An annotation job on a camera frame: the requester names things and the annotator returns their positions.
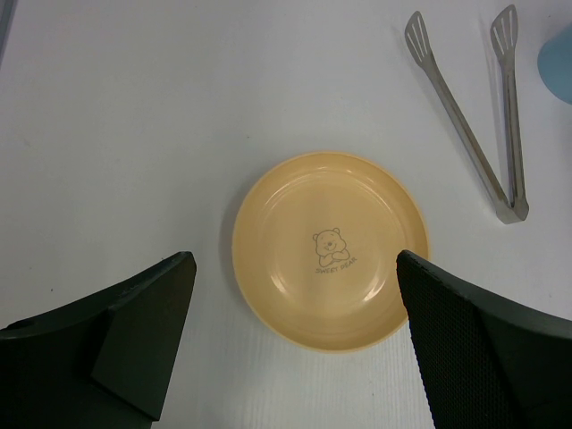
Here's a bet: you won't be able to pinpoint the blue lunch box cup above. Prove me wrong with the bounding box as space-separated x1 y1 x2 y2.
537 24 572 105

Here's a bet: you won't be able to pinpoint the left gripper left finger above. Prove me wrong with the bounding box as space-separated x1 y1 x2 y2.
1 251 197 428

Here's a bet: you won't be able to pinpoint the metal serving tongs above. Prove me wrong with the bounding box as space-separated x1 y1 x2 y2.
404 4 529 224

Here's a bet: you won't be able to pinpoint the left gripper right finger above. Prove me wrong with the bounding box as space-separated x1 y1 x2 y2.
397 250 571 428

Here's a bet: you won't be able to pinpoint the beige round plate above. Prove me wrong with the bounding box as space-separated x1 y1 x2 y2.
231 152 431 353

